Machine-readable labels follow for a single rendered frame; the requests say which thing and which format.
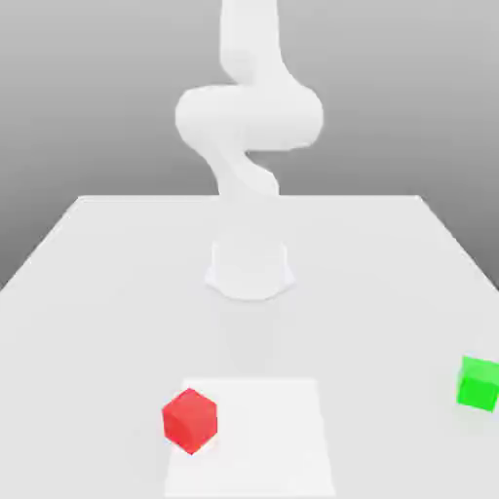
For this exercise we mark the small red cube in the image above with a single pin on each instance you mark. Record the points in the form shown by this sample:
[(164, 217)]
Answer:
[(190, 422)]

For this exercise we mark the small green cube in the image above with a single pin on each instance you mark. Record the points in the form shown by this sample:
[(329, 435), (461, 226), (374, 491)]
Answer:
[(478, 386)]

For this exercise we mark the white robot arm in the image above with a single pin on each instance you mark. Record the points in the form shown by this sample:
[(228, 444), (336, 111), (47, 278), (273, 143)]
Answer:
[(249, 117)]

